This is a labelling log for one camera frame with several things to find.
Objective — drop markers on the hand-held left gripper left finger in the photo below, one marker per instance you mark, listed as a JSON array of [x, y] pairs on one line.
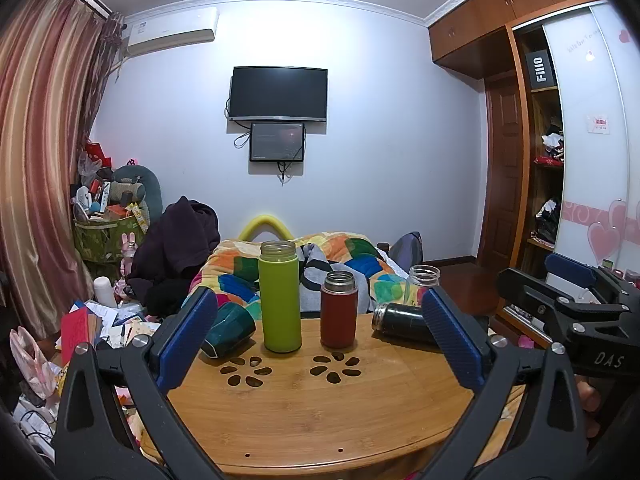
[[187, 340]]

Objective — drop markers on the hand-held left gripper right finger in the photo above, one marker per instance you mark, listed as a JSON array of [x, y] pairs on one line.
[[450, 340]]

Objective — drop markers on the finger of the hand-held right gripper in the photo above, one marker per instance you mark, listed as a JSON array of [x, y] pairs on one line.
[[520, 285], [570, 266]]

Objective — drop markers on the dark teal cup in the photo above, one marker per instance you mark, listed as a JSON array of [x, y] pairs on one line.
[[230, 330]]

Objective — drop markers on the tall green cup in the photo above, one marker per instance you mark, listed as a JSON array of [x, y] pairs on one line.
[[280, 305]]

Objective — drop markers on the red cup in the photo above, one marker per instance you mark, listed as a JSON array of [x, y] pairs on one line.
[[338, 315]]

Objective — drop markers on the person's right hand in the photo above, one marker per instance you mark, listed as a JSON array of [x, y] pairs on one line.
[[590, 400]]

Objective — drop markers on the black and white clothes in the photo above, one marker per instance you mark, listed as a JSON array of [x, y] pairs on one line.
[[547, 220]]

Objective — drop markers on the black bottle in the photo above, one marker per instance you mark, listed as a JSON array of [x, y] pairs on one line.
[[400, 320]]

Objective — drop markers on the clear glass jar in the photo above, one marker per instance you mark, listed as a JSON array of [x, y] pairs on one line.
[[417, 285]]

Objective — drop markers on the pile of papers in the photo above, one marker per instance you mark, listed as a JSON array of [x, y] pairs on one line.
[[125, 322]]

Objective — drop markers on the colourful patchwork blanket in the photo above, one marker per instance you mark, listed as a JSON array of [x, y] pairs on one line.
[[235, 260]]

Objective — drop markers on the white bottle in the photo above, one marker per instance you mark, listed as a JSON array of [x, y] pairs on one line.
[[105, 292]]

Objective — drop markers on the dark clothing heap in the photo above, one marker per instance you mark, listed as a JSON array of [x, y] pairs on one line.
[[175, 245]]

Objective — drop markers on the purple grey backpack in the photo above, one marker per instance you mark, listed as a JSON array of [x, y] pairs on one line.
[[405, 250]]

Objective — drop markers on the red paper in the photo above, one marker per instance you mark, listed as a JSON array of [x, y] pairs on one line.
[[80, 332]]

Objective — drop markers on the pink bunny toy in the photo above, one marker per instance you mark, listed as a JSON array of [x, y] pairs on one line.
[[129, 247]]

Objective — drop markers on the wooden door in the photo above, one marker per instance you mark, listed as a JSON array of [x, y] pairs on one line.
[[502, 170]]

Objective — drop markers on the folded clothes on shelf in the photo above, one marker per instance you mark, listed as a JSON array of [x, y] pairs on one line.
[[552, 145]]

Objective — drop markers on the grey cloth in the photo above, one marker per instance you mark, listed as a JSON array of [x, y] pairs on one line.
[[345, 275]]

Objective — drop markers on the green storage bag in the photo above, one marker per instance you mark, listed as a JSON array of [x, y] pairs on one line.
[[100, 240]]

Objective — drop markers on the white sliding door with hearts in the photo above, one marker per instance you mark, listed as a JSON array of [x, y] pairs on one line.
[[595, 135]]

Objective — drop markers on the yellow foam tube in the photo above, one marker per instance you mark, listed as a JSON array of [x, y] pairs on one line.
[[265, 221]]

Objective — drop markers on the pink plastic bag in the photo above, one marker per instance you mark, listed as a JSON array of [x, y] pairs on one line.
[[32, 365]]

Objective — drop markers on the dark green neck pillow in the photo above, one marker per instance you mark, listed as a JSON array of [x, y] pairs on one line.
[[150, 185]]

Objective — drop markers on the black box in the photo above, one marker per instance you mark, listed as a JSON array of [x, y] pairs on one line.
[[540, 70]]

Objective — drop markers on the red bag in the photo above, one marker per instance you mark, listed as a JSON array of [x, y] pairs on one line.
[[95, 151]]

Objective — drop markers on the striped curtain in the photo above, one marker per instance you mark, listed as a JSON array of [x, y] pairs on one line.
[[40, 160]]

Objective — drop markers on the wooden wardrobe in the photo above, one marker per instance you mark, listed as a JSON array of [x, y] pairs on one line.
[[475, 30]]

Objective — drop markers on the dark patterned curtain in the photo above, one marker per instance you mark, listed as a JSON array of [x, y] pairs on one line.
[[107, 60]]

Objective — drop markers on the white air conditioner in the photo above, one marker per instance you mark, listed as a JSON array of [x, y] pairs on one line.
[[170, 32]]

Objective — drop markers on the small wall monitor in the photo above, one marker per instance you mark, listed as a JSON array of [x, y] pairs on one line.
[[277, 141]]

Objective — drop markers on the wall television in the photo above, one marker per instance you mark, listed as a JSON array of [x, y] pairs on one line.
[[278, 92]]

